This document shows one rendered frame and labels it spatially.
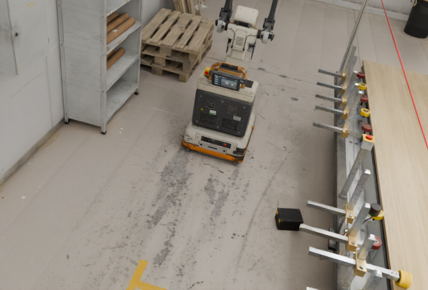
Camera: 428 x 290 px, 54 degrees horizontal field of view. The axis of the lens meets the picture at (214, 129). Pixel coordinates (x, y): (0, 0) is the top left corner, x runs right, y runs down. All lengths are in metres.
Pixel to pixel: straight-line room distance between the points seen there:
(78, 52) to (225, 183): 1.80
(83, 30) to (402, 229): 2.93
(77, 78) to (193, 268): 2.08
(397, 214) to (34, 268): 2.45
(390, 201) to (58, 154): 2.86
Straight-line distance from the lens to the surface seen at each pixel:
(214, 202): 3.76
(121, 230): 3.47
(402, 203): 2.98
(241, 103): 3.85
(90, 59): 4.02
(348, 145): 3.82
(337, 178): 3.27
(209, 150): 4.12
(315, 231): 2.56
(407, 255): 2.65
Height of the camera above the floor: 2.63
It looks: 35 degrees down
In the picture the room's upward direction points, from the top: 11 degrees clockwise
